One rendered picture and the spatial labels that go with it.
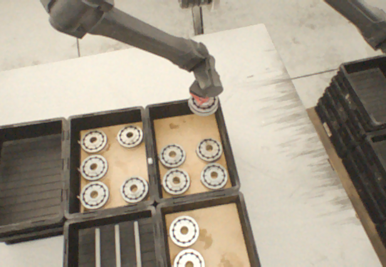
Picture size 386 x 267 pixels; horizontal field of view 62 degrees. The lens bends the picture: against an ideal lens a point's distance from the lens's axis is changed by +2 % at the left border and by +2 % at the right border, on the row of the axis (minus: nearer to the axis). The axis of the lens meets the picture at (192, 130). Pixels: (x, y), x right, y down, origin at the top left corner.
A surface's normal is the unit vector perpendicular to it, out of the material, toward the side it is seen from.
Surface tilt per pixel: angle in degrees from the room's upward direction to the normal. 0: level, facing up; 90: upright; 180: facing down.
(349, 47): 0
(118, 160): 0
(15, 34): 0
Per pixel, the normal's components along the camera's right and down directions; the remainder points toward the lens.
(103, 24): 0.36, 0.89
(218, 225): -0.01, -0.47
